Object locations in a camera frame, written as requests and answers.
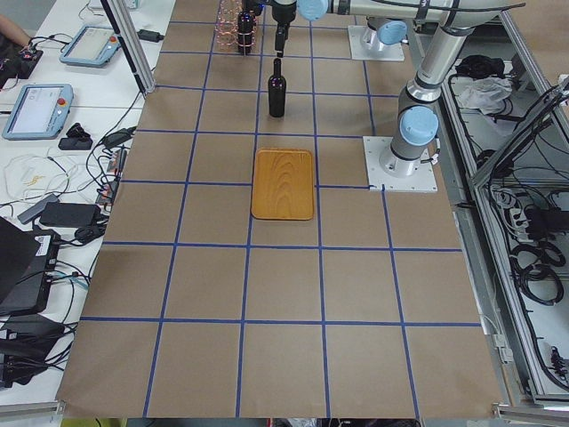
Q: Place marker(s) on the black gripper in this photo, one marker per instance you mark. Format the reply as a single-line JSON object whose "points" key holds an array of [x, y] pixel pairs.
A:
{"points": [[281, 13]]}

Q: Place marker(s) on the dark wine bottle carried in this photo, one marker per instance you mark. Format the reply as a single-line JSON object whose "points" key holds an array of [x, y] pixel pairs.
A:
{"points": [[276, 90]]}

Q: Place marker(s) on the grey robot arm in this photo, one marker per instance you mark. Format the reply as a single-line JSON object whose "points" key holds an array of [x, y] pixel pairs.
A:
{"points": [[417, 122], [381, 33]]}

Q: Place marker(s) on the dark wine bottle in basket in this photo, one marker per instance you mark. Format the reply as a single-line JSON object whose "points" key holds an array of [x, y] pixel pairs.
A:
{"points": [[245, 34]]}

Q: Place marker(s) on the wooden serving tray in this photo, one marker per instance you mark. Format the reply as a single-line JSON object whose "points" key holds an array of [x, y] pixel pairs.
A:
{"points": [[283, 185]]}

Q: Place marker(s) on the black power adapter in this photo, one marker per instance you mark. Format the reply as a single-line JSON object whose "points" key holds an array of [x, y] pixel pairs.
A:
{"points": [[150, 35]]}

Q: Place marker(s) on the blue teach pendant far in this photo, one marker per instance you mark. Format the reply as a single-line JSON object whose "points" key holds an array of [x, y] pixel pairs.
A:
{"points": [[92, 47]]}

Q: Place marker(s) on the blue teach pendant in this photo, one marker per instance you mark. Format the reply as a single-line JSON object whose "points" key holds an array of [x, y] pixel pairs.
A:
{"points": [[92, 47], [39, 112]]}

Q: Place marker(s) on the white cloth bundle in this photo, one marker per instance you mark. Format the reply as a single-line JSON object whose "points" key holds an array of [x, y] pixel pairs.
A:
{"points": [[488, 95]]}

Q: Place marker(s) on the blue teach pendant near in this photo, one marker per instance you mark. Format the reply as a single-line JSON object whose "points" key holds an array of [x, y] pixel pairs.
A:
{"points": [[39, 112]]}

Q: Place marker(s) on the black laptop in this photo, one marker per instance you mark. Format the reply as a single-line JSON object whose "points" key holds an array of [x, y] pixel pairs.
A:
{"points": [[26, 259]]}

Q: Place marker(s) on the copper wire bottle basket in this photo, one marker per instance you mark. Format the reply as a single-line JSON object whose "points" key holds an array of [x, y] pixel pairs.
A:
{"points": [[226, 24]]}

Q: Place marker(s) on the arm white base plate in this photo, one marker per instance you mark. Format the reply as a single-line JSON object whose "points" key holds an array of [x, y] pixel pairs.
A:
{"points": [[358, 52], [385, 171]]}

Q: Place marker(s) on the aluminium frame post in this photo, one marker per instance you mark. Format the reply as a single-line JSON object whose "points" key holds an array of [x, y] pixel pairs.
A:
{"points": [[121, 21]]}

